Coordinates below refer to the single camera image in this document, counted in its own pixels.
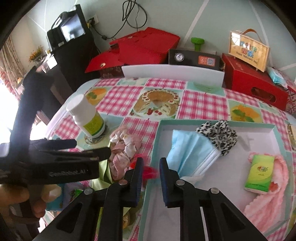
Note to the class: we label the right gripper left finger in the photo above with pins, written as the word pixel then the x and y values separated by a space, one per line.
pixel 120 194

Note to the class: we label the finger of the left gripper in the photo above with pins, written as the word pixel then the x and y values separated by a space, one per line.
pixel 58 144
pixel 99 154

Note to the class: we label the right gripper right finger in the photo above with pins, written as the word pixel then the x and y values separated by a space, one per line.
pixel 178 193

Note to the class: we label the light green cloth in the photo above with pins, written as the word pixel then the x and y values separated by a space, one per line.
pixel 105 179

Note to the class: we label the pale pink floral scrunchie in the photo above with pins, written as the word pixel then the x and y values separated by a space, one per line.
pixel 124 146

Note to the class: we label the blue face mask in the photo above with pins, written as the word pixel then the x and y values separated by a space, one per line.
pixel 191 155

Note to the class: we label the teal cardboard tray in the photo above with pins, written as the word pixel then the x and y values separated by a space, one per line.
pixel 228 174

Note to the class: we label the leopard print scrunchie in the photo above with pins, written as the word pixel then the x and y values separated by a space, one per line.
pixel 220 135

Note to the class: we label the green tissue pack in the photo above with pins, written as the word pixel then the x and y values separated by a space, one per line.
pixel 260 173

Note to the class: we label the pink knitted cloth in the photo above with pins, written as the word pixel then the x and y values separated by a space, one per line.
pixel 265 208

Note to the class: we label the person left hand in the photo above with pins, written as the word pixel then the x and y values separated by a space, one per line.
pixel 11 194

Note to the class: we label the white pill bottle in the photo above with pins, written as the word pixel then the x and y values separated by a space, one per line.
pixel 85 116

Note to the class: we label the checkered fruit print tablecloth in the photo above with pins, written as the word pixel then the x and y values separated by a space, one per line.
pixel 198 104

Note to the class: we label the teal plastic toy case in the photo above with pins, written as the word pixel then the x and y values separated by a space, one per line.
pixel 56 197

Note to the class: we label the yellow flower bouquet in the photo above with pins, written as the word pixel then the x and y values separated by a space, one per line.
pixel 37 55

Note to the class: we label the black cabinet with monitor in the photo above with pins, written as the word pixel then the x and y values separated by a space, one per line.
pixel 73 47

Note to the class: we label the red gift bags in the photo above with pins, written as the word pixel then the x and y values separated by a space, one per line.
pixel 149 46

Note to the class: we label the white foam board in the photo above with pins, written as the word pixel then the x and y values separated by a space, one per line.
pixel 198 75

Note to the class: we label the red cardboard box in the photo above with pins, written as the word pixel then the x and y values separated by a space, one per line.
pixel 244 78

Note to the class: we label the black pump box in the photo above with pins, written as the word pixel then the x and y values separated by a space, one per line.
pixel 196 59

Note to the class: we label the patterned red gift box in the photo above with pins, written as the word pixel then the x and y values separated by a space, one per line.
pixel 291 105

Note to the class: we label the green dumbbell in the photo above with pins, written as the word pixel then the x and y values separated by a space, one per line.
pixel 198 42

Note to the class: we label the blue wet wipes pack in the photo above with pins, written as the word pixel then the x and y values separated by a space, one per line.
pixel 276 77

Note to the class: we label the yellow children's gift case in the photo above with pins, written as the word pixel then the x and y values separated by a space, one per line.
pixel 248 47

